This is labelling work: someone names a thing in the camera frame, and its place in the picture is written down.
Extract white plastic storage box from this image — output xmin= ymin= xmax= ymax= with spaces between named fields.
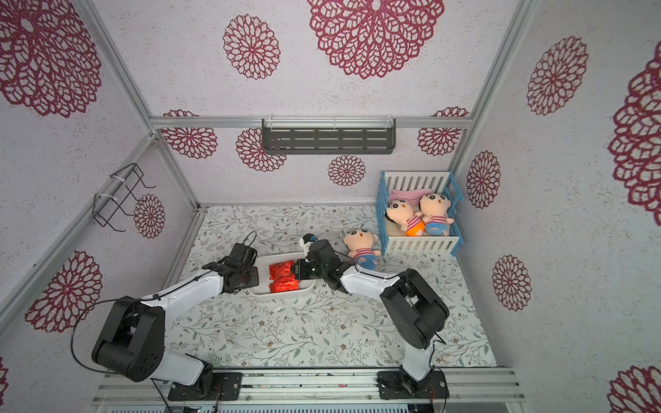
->
xmin=248 ymin=252 xmax=316 ymax=300

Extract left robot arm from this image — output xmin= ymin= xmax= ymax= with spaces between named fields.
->
xmin=91 ymin=244 xmax=259 ymax=401

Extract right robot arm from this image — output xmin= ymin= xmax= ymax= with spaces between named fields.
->
xmin=293 ymin=234 xmax=450 ymax=402

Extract red tea bag in box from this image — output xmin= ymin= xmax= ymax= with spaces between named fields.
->
xmin=269 ymin=260 xmax=295 ymax=283

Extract red tea bag lower box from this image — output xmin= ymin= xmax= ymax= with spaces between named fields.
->
xmin=270 ymin=280 xmax=299 ymax=294

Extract plush doll blue shorts table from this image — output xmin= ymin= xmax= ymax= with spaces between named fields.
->
xmin=344 ymin=229 xmax=382 ymax=270

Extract blue white toy crib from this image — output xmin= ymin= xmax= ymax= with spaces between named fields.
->
xmin=376 ymin=171 xmax=464 ymax=256

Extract plush doll orange shorts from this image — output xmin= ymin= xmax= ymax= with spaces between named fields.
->
xmin=386 ymin=199 xmax=425 ymax=237

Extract pink blanket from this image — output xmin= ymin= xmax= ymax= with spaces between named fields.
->
xmin=388 ymin=189 xmax=433 ymax=206

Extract plush doll blue shorts crib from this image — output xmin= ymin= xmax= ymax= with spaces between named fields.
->
xmin=419 ymin=193 xmax=454 ymax=237

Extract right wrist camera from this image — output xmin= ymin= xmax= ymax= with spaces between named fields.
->
xmin=300 ymin=233 xmax=317 ymax=249

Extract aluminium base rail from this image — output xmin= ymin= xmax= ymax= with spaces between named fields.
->
xmin=91 ymin=368 xmax=525 ymax=407

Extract grey wall shelf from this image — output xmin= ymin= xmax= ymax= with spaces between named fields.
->
xmin=261 ymin=118 xmax=396 ymax=155

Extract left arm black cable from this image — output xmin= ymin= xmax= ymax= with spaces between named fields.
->
xmin=71 ymin=296 xmax=171 ymax=413

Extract black wire wall rack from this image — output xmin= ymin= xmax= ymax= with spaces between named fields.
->
xmin=91 ymin=163 xmax=155 ymax=233

